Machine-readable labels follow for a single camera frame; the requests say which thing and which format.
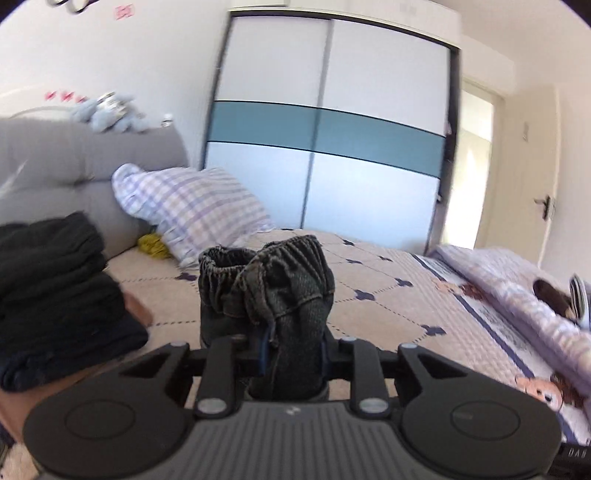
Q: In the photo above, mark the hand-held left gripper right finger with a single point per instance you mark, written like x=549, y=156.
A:
x=330, y=355

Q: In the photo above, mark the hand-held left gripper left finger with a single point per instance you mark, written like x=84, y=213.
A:
x=264, y=357

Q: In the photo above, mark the dark denim jeans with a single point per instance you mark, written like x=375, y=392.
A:
x=281, y=295

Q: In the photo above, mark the beige quilted bedspread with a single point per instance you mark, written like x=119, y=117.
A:
x=383, y=314

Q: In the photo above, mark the folded tan garment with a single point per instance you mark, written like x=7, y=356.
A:
x=138, y=311

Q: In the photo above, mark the yellow knitted item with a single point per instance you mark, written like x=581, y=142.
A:
x=152, y=244

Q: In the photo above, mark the purple plaid pillow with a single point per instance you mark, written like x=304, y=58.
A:
x=198, y=207

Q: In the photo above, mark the black and white striped item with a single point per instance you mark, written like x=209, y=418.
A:
x=579, y=295

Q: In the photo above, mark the dark brown soft item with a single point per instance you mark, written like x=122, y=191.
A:
x=551, y=295

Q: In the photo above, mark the purple bear print blanket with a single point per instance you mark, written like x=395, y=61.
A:
x=498, y=286

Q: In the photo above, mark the folded black garment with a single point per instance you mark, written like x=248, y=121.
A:
x=51, y=272

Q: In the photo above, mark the white and teal wardrobe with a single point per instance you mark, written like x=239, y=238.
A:
x=332, y=115

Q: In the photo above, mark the grey padded headboard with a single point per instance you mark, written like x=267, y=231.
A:
x=83, y=157

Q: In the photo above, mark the grey blue plush toy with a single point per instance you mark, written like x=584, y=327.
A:
x=108, y=113

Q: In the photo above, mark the cream room door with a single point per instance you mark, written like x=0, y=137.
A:
x=565, y=161

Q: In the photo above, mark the pink wall stickers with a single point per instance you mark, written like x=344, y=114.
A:
x=67, y=96

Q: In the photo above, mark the pink rectangular wall sticker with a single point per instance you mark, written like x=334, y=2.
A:
x=125, y=12

